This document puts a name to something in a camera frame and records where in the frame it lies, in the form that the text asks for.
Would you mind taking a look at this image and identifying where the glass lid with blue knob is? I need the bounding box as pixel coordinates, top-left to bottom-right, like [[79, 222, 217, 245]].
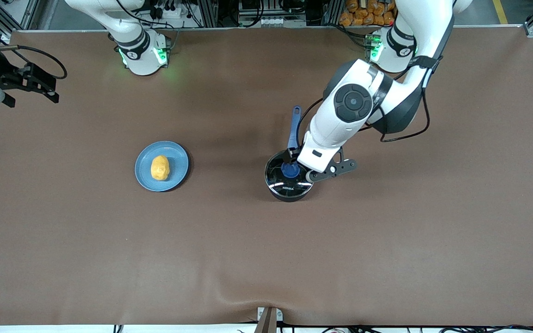
[[266, 150, 314, 193]]

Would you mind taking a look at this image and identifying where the yellow potato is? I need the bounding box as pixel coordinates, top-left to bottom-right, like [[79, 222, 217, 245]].
[[150, 155, 170, 181]]

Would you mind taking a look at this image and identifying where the brown table mat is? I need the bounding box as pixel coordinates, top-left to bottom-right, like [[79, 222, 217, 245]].
[[0, 25, 533, 327]]

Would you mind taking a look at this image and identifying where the blue round plate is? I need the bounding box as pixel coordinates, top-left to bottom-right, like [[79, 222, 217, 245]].
[[135, 141, 189, 192]]

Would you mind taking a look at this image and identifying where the aluminium rack with electronics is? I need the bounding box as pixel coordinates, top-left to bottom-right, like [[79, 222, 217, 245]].
[[192, 0, 341, 27]]

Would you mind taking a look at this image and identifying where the bag of orange items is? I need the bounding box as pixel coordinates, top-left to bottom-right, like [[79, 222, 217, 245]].
[[339, 0, 397, 27]]

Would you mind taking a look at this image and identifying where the white power strip with plugs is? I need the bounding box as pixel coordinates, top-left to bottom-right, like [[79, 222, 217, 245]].
[[149, 0, 188, 19]]

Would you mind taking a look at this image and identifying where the black pot with blue handle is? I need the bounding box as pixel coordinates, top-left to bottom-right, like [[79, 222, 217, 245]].
[[265, 105, 316, 203]]

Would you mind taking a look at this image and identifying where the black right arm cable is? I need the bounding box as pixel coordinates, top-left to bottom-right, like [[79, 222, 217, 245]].
[[0, 44, 68, 80]]

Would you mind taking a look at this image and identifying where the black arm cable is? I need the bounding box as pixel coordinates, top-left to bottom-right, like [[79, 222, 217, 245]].
[[297, 14, 454, 148], [0, 44, 68, 80]]

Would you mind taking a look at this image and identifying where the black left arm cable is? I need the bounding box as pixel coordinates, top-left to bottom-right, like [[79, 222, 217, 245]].
[[297, 14, 454, 148]]

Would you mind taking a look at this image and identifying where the metal camera stand post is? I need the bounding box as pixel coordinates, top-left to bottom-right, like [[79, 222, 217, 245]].
[[256, 306, 283, 333]]

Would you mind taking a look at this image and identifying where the black cable bundle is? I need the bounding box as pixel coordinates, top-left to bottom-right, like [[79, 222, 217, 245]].
[[322, 325, 533, 333]]

